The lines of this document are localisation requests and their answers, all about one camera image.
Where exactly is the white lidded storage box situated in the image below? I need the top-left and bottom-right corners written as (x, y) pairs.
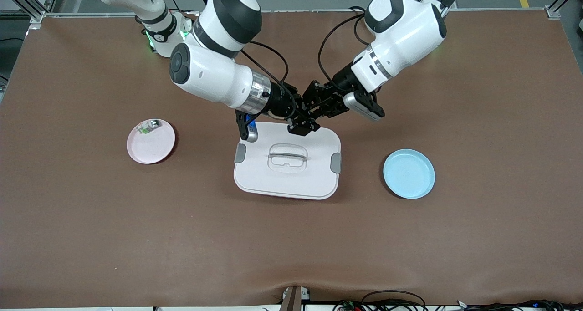
top-left (234, 122), bottom-right (342, 200)

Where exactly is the light blue round plate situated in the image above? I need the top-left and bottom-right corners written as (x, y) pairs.
top-left (383, 148), bottom-right (436, 199)

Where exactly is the pink round plate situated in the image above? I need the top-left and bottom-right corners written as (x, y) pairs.
top-left (127, 118), bottom-right (176, 165)

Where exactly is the green push button switch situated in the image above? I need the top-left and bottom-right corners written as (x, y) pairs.
top-left (138, 119), bottom-right (162, 135)

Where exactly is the metal table edge bracket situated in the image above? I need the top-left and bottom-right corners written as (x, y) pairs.
top-left (279, 285), bottom-right (311, 311)

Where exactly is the black cable loop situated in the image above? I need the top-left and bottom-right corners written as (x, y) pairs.
top-left (361, 290), bottom-right (428, 311)

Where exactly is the aluminium frame profile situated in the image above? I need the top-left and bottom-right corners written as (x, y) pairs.
top-left (545, 0), bottom-right (583, 19)
top-left (9, 0), bottom-right (61, 24)

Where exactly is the black cable bundle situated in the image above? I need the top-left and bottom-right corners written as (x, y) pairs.
top-left (455, 299), bottom-right (583, 311)

